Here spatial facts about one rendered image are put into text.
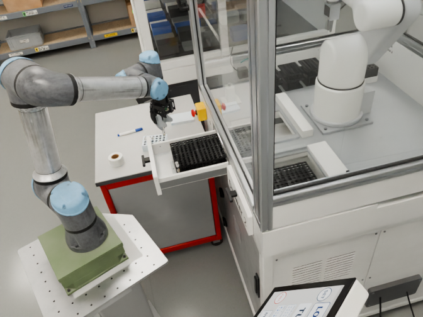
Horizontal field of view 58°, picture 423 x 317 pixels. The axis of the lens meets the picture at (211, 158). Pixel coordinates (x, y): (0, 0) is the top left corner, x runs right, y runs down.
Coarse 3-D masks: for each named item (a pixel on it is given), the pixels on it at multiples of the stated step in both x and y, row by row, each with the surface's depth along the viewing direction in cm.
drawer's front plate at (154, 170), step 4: (148, 136) 173; (148, 140) 171; (148, 144) 169; (148, 148) 167; (152, 148) 173; (152, 152) 164; (152, 156) 162; (152, 160) 160; (152, 164) 158; (152, 168) 156; (156, 168) 164; (152, 172) 154; (156, 172) 154; (156, 176) 153; (156, 180) 153; (156, 184) 155; (156, 188) 156; (160, 188) 157; (160, 192) 158
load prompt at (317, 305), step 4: (316, 304) 83; (320, 304) 82; (324, 304) 81; (328, 304) 80; (312, 308) 83; (316, 308) 82; (320, 308) 81; (324, 308) 80; (312, 312) 82; (316, 312) 81; (320, 312) 80; (324, 312) 79; (308, 316) 82; (312, 316) 81; (316, 316) 80; (320, 316) 78
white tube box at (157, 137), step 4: (144, 136) 196; (156, 136) 196; (160, 136) 194; (164, 136) 194; (144, 140) 193; (152, 140) 193; (156, 140) 193; (164, 140) 192; (144, 144) 192; (144, 148) 191
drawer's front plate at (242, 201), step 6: (228, 168) 152; (228, 174) 153; (234, 174) 149; (228, 180) 157; (234, 180) 146; (234, 186) 146; (240, 192) 141; (234, 198) 153; (240, 198) 139; (240, 204) 141; (246, 204) 136; (240, 210) 144; (246, 210) 134; (246, 216) 135; (246, 222) 137; (252, 222) 134; (246, 228) 140; (252, 228) 136; (252, 234) 139
